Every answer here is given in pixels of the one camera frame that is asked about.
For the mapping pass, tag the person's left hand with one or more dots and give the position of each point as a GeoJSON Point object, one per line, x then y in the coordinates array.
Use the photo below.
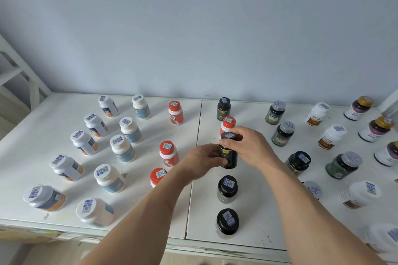
{"type": "Point", "coordinates": [199, 162]}

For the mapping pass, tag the person's right hand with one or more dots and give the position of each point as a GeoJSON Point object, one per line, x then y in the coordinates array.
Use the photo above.
{"type": "Point", "coordinates": [253, 148]}

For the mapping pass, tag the black bottle black cap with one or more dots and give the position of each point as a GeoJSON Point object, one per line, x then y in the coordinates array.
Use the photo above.
{"type": "Point", "coordinates": [227, 188]}
{"type": "Point", "coordinates": [227, 223]}
{"type": "Point", "coordinates": [297, 162]}
{"type": "Point", "coordinates": [230, 159]}
{"type": "Point", "coordinates": [224, 109]}

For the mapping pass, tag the red bottle red cap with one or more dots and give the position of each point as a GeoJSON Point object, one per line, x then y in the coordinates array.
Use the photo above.
{"type": "Point", "coordinates": [175, 112]}
{"type": "Point", "coordinates": [228, 122]}
{"type": "Point", "coordinates": [168, 153]}
{"type": "Point", "coordinates": [157, 175]}

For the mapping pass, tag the white bottle orange label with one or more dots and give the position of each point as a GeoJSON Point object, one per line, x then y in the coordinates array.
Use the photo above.
{"type": "Point", "coordinates": [45, 198]}
{"type": "Point", "coordinates": [108, 105]}
{"type": "Point", "coordinates": [95, 125]}
{"type": "Point", "coordinates": [66, 167]}
{"type": "Point", "coordinates": [84, 142]}

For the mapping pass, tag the gold cap bottles group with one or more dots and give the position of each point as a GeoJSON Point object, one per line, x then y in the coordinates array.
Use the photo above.
{"type": "Point", "coordinates": [358, 108]}

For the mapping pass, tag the white bottle gold cap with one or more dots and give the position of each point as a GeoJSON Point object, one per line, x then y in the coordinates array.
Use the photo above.
{"type": "Point", "coordinates": [387, 154]}
{"type": "Point", "coordinates": [376, 129]}

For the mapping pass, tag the person's right forearm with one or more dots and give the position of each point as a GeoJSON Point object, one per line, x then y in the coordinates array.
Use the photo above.
{"type": "Point", "coordinates": [317, 221]}

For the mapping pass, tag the person's left forearm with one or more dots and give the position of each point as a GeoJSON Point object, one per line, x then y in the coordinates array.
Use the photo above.
{"type": "Point", "coordinates": [136, 224]}

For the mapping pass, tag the white metal shelf rack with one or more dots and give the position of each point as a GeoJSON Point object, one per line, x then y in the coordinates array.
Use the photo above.
{"type": "Point", "coordinates": [205, 199]}

